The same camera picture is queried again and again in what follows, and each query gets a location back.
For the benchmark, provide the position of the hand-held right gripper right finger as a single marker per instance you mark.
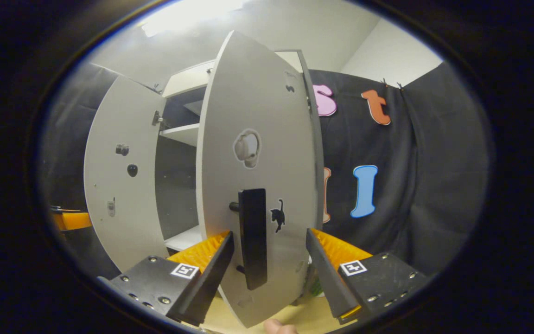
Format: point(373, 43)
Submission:
point(325, 273)

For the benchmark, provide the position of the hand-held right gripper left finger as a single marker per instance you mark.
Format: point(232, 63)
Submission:
point(211, 278)

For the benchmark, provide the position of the cabinet door with headphone sticker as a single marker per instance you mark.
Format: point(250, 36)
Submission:
point(257, 102)

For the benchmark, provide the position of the white and grey cabinet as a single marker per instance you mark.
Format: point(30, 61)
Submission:
point(174, 185)

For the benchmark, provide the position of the white cabinet shelf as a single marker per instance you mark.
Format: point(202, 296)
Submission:
point(183, 133)

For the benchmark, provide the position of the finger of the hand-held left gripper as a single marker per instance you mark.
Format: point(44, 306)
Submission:
point(77, 220)

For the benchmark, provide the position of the toy watermelon slice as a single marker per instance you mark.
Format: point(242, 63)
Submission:
point(317, 287)

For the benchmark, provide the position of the black backdrop cloth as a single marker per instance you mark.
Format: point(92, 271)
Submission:
point(424, 185)

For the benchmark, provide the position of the metal door hinge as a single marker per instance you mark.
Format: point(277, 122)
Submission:
point(158, 119)

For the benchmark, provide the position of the cabinet door with camera sticker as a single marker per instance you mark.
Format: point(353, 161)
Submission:
point(123, 232)

